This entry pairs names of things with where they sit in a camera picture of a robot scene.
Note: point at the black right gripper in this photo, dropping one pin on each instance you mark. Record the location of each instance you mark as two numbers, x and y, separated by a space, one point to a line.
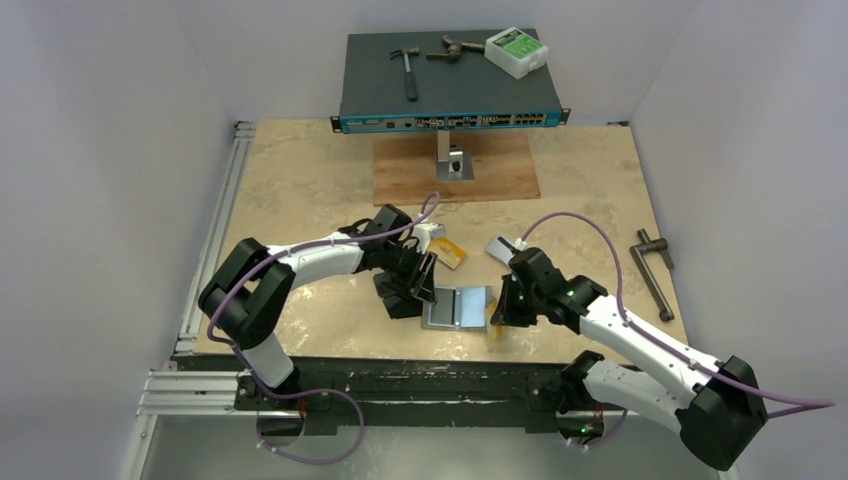
515 299

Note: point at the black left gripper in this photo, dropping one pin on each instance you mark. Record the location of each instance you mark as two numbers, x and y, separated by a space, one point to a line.
419 280

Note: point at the black credit card stack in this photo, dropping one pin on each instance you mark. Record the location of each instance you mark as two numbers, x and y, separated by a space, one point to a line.
397 305

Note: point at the single black credit card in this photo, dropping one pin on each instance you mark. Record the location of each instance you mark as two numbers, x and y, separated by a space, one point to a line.
441 312

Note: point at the single orange credit card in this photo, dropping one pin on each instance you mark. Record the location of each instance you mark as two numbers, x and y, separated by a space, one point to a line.
494 331

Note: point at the grey card holder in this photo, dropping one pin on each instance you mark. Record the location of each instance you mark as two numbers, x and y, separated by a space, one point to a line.
470 309

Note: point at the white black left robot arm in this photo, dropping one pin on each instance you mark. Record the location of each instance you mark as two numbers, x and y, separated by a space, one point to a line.
246 295

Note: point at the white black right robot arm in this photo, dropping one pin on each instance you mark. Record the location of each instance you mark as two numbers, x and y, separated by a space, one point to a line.
709 403

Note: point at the silver white credit card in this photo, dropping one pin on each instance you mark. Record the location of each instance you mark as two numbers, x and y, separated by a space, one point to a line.
501 249

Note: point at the brown wooden board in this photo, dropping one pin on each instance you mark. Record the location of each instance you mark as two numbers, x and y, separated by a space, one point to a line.
404 169

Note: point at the grey metal stand base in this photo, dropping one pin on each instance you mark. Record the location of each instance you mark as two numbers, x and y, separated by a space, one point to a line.
453 164

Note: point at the small hammer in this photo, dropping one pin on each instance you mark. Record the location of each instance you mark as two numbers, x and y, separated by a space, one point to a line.
410 85

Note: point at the dark metal clamp tool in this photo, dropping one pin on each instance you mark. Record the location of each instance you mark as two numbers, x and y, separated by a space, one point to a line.
454 49

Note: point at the white green plastic box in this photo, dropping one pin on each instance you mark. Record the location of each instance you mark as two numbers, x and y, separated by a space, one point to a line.
516 52

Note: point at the metal crank handle tool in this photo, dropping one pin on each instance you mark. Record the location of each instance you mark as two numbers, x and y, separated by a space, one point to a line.
639 251

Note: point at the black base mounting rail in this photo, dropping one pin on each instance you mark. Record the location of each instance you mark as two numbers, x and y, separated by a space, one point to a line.
417 393

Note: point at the blue network switch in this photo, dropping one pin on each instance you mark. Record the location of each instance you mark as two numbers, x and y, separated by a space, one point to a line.
472 94

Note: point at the aluminium frame rail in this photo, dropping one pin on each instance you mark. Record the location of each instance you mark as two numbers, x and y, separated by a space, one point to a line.
171 391

